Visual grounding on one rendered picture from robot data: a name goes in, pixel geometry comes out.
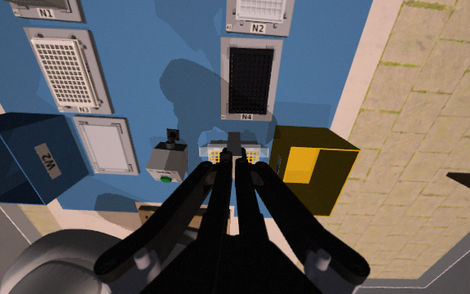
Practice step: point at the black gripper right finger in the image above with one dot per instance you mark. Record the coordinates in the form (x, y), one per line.
(332, 265)

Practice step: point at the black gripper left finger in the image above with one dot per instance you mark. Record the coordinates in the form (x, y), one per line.
(130, 265)

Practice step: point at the yellow open-top bin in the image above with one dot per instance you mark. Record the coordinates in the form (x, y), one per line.
(315, 163)

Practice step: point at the blue bench mat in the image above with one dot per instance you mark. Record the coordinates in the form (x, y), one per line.
(161, 65)

